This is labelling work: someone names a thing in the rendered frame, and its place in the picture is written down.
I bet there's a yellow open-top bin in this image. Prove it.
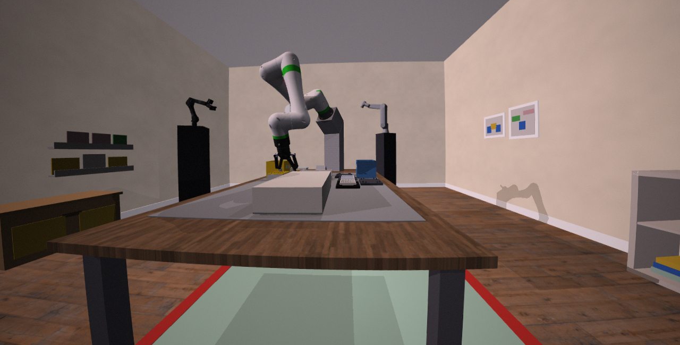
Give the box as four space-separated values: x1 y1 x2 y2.
266 160 291 178

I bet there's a blue open-top bin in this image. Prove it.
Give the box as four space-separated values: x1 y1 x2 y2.
356 159 376 179

